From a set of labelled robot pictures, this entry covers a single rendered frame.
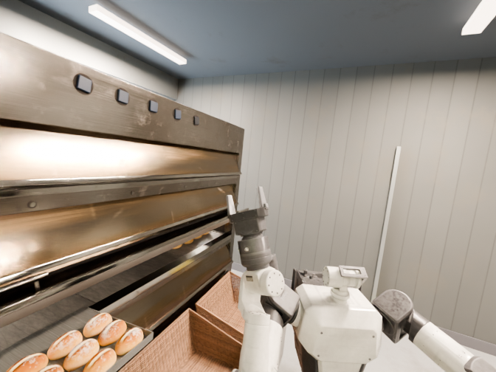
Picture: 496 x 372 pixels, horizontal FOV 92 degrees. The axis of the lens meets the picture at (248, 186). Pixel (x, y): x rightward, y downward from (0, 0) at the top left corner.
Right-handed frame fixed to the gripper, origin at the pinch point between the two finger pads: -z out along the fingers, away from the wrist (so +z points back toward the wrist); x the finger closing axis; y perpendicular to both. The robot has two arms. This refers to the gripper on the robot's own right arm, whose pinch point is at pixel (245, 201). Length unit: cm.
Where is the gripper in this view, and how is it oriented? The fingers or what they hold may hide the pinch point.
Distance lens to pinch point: 70.7
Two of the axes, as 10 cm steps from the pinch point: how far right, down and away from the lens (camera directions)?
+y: -4.8, -0.7, -8.7
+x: 8.6, -2.5, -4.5
